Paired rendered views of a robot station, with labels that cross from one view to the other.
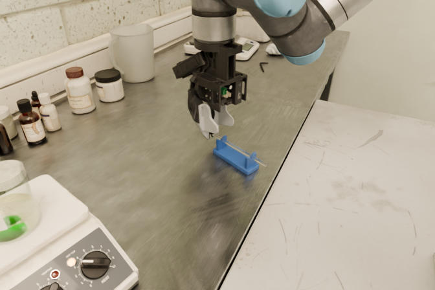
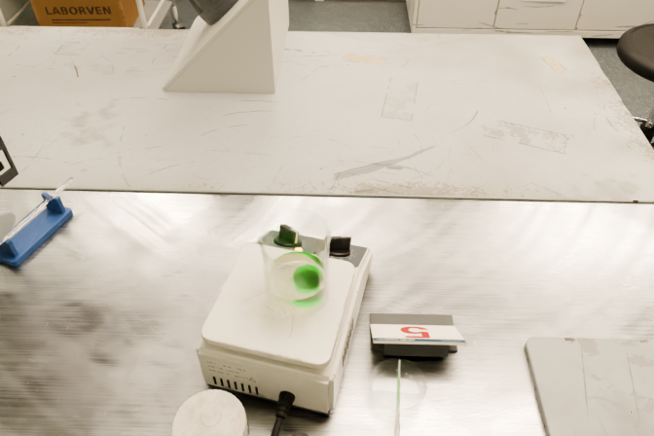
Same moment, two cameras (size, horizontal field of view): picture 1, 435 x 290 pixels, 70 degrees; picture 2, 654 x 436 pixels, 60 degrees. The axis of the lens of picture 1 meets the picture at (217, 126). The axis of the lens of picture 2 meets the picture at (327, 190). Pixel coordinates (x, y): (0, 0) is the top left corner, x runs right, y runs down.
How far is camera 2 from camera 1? 69 cm
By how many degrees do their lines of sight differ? 85
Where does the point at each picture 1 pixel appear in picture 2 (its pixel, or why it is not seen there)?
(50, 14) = not seen: outside the picture
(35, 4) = not seen: outside the picture
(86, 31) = not seen: outside the picture
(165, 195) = (136, 282)
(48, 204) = (254, 285)
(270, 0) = not seen: outside the picture
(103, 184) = (127, 375)
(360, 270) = (195, 123)
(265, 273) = (221, 170)
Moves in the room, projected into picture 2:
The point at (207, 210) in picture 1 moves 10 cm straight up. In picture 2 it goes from (153, 231) to (135, 170)
